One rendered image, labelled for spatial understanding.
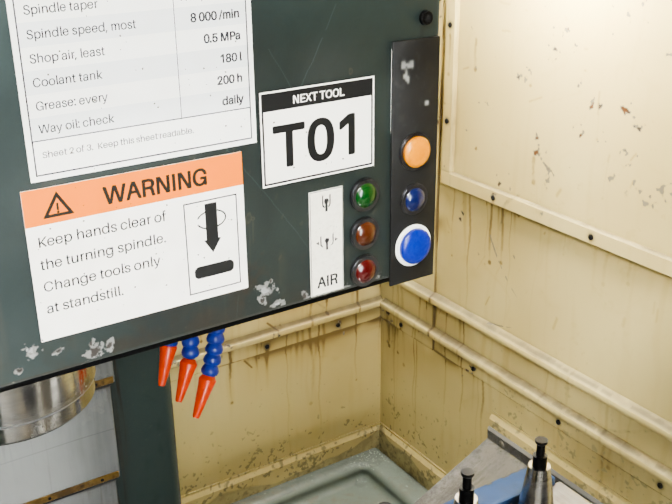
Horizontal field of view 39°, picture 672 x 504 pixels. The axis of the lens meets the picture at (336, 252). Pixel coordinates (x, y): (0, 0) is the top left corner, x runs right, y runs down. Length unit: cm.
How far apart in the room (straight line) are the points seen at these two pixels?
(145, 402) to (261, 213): 88
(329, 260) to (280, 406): 143
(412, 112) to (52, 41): 29
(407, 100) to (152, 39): 21
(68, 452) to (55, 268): 86
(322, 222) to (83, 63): 22
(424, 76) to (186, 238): 22
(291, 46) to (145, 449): 102
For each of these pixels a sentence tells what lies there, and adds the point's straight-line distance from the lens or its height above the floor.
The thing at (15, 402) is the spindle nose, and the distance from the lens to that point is 83.
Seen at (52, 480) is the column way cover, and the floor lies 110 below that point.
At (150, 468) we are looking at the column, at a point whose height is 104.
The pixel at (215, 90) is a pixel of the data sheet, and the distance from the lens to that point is 66.
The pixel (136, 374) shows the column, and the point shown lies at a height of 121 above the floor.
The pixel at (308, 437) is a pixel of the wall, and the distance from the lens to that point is 225.
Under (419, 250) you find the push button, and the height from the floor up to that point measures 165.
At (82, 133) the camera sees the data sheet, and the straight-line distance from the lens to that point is 63.
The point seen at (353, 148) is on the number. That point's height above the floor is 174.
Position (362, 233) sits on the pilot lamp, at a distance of 75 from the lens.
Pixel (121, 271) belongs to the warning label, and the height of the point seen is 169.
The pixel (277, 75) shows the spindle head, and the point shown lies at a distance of 68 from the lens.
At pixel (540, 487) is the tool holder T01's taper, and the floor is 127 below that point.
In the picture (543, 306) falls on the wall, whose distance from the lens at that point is 178.
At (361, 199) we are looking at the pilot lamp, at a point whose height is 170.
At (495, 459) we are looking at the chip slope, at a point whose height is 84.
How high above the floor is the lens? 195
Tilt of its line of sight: 22 degrees down
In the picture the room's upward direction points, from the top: 1 degrees counter-clockwise
